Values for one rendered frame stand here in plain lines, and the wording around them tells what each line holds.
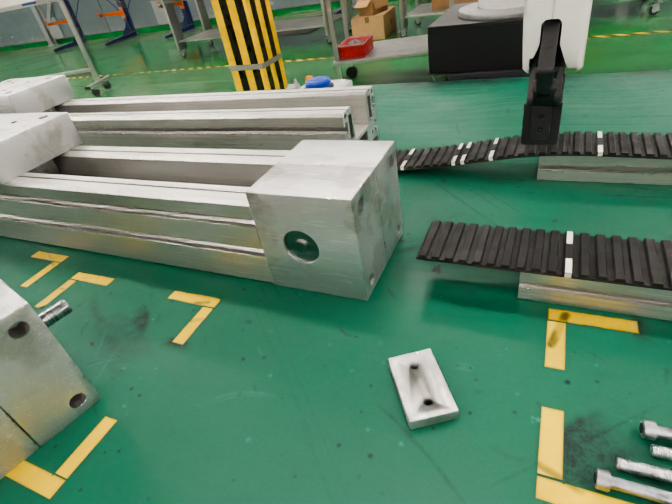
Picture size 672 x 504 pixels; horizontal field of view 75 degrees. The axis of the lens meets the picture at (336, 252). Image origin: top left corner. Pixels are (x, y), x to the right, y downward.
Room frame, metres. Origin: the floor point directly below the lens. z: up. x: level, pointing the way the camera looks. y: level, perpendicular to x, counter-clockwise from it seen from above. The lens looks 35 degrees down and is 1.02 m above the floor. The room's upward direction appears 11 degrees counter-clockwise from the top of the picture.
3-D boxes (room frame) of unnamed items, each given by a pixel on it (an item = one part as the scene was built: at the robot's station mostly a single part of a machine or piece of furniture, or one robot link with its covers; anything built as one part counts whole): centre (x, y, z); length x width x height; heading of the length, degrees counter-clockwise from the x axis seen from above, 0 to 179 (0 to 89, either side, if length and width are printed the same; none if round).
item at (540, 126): (0.37, -0.21, 0.86); 0.03 x 0.03 x 0.07; 60
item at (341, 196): (0.34, -0.01, 0.83); 0.12 x 0.09 x 0.10; 149
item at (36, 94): (0.85, 0.50, 0.87); 0.16 x 0.11 x 0.07; 59
